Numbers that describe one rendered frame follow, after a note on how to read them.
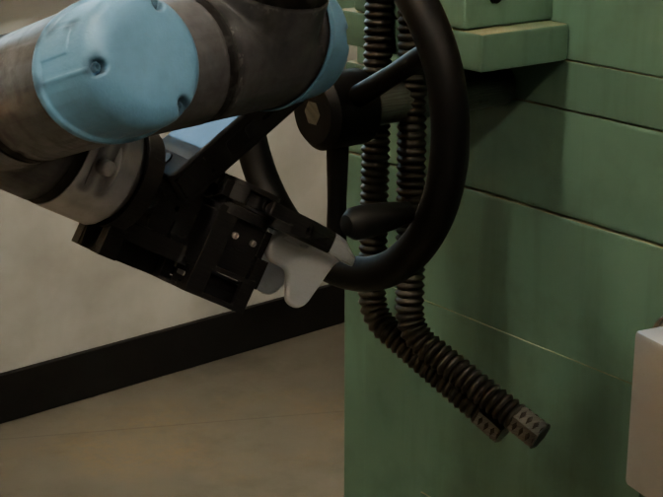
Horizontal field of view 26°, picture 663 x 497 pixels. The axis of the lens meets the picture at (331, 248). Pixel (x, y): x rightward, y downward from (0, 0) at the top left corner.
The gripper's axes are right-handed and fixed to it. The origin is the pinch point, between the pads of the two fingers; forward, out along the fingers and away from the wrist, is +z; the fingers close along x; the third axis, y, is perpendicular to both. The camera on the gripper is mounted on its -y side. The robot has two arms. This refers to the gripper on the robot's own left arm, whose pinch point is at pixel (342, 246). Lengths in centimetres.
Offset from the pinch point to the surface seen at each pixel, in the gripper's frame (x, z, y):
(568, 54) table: -1.3, 14.8, -21.8
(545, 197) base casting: -3.2, 21.1, -11.2
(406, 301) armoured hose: -5.8, 13.8, 1.5
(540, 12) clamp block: -3.3, 12.0, -23.9
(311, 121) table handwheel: -8.9, -0.3, -8.1
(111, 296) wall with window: -142, 77, 19
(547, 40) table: -1.3, 12.0, -21.7
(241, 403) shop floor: -122, 98, 27
